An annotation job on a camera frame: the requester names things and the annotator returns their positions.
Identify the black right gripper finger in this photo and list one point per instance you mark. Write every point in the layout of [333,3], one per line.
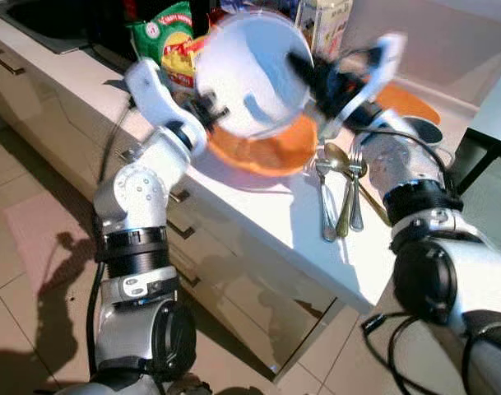
[305,67]

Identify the white bowl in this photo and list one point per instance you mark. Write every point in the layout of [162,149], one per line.
[250,66]

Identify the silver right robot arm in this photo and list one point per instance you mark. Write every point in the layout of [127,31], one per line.
[472,280]

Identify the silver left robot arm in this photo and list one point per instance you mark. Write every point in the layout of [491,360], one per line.
[135,197]

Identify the white printed carton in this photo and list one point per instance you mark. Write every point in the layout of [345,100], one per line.
[324,25]

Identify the orange plate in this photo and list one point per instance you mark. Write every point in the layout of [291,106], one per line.
[410,105]

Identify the gold spoon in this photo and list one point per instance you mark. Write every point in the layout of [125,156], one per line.
[336,156]

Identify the orange bowl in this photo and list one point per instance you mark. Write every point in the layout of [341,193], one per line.
[266,156]

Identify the green and yellow bread packet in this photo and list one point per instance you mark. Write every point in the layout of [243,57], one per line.
[164,37]

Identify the pale grey mug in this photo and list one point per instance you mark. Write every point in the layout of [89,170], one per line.
[427,132]

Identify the gold knife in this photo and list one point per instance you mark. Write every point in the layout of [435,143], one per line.
[373,206]

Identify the white kitchen counter unit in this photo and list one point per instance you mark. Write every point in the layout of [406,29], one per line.
[266,239]

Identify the table with black legs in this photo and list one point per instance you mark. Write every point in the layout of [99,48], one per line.
[493,107]

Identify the dark sink basin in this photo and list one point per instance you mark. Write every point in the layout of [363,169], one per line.
[44,25]

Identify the pink floor mat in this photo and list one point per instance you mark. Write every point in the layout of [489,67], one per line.
[44,239]

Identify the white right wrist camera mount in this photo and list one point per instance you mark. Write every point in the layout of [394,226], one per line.
[382,70]

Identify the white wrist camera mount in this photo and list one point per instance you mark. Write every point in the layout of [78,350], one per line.
[155,99]
[382,70]

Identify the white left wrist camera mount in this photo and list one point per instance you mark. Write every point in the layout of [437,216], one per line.
[155,99]

